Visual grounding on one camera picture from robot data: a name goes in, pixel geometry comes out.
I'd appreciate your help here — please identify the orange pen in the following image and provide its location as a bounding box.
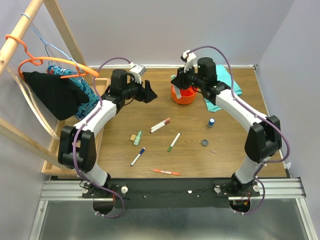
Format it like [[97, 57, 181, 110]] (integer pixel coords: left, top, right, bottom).
[[150, 169, 181, 176]]

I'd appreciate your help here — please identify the orange plastic hanger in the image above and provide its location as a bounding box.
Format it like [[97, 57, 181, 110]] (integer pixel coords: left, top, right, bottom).
[[4, 33, 100, 80]]

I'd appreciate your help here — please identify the aluminium rail frame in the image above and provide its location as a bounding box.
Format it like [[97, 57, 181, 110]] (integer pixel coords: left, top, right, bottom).
[[30, 178, 317, 240]]

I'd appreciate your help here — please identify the grey round cap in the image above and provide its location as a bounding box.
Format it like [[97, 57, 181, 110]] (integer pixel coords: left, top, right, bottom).
[[201, 139, 209, 147]]

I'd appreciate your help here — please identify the small green correction bottle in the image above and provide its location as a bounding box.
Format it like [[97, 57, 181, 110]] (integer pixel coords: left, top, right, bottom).
[[133, 130, 142, 146]]

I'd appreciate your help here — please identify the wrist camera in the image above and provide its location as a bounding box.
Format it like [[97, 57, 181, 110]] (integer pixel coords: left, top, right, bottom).
[[180, 49, 197, 73], [129, 62, 146, 84]]

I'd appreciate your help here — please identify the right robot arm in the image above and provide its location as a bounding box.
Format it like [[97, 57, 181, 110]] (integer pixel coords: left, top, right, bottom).
[[171, 57, 282, 196]]

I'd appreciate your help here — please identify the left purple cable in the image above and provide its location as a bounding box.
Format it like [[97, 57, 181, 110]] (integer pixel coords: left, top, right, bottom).
[[73, 57, 133, 219]]

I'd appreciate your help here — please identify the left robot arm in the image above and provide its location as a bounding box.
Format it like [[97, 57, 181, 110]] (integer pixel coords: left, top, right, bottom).
[[58, 65, 157, 198]]

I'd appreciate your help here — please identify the wooden tray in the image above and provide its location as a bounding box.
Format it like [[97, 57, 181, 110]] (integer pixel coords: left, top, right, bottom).
[[41, 78, 109, 178]]

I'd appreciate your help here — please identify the blue cap white marker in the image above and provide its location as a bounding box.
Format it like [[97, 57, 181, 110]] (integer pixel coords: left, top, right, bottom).
[[130, 147, 146, 167]]

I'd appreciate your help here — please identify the wooden clothes rack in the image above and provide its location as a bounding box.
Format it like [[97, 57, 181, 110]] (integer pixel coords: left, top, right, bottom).
[[0, 0, 94, 171]]

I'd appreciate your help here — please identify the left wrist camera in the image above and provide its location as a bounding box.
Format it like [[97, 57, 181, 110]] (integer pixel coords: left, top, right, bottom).
[[129, 62, 146, 84]]

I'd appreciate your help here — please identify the green highlighter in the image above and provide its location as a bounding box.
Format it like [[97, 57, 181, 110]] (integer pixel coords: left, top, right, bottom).
[[170, 75, 182, 100]]

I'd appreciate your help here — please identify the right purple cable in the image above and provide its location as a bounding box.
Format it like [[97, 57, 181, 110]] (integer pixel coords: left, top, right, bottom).
[[187, 45, 291, 216]]

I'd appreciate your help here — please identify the black garment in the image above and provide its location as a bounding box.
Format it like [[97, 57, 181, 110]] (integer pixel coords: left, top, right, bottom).
[[22, 71, 89, 121]]

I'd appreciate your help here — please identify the green cap white marker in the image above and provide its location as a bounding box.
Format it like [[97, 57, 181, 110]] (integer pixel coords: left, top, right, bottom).
[[167, 132, 181, 152]]

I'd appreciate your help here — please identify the teal folded cloth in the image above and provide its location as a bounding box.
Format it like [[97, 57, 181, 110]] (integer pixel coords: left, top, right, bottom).
[[204, 65, 243, 113]]

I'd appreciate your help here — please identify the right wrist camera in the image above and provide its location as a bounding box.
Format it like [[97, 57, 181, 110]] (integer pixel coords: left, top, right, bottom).
[[180, 49, 197, 73]]

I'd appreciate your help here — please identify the dark red cap marker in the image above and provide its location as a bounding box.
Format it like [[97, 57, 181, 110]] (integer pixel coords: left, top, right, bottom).
[[150, 121, 170, 134]]

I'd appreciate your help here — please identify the blue wire hanger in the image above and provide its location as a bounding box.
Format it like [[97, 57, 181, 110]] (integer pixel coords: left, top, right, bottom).
[[23, 13, 73, 61]]

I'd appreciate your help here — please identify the purple cable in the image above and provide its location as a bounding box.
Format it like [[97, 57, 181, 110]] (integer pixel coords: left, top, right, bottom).
[[73, 57, 133, 219], [187, 45, 291, 216]]

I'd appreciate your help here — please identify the pink cap white marker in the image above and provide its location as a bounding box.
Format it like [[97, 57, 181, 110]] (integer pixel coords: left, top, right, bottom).
[[150, 117, 171, 130]]

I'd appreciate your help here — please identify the blue patterned garment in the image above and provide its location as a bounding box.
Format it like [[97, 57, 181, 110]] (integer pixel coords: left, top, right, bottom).
[[46, 64, 100, 121]]

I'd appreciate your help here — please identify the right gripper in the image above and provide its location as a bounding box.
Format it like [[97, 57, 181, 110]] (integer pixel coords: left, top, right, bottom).
[[170, 62, 205, 91]]

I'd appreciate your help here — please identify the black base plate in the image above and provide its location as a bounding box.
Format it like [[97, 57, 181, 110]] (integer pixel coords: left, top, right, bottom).
[[82, 178, 260, 215]]

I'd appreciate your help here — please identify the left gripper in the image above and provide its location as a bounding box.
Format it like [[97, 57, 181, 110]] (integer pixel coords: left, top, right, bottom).
[[122, 75, 158, 104]]

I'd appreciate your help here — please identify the orange divided round container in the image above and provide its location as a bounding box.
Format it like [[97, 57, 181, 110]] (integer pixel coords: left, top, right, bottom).
[[171, 84, 197, 105]]

